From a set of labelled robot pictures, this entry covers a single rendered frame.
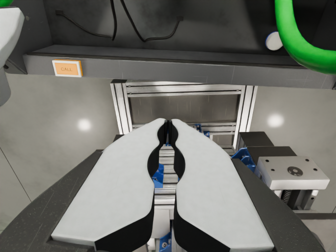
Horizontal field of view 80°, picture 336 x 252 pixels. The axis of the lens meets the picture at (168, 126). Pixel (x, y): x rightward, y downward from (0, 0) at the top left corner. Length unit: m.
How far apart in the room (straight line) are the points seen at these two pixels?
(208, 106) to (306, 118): 0.83
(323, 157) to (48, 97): 2.22
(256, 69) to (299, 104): 1.31
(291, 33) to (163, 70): 0.26
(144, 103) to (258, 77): 0.91
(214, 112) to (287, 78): 0.87
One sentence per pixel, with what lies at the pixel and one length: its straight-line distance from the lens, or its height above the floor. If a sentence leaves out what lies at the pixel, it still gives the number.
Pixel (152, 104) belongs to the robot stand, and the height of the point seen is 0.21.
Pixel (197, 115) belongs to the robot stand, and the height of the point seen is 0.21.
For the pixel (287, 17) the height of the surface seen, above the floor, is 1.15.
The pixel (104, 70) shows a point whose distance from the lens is 0.43.
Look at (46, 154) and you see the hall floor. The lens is 2.05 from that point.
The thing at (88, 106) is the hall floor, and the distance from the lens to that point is 1.62.
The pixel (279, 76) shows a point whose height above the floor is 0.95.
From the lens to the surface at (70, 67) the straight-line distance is 0.44.
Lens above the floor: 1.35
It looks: 59 degrees down
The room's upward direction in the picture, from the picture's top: 177 degrees counter-clockwise
